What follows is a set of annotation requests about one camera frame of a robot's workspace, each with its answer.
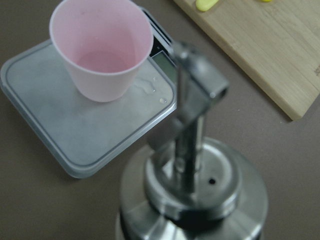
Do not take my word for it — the digital kitchen scale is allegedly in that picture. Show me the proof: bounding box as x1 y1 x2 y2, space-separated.
0 12 176 179

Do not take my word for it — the yellow plastic knife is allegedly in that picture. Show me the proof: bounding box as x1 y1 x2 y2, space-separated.
195 0 219 12

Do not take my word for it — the glass sauce bottle steel spout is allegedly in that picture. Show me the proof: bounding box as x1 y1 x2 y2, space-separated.
115 41 268 240

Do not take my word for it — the pink plastic cup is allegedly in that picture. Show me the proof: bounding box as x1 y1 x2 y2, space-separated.
49 0 154 103

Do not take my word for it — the wooden cutting board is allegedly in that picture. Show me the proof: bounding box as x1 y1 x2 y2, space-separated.
177 0 320 121

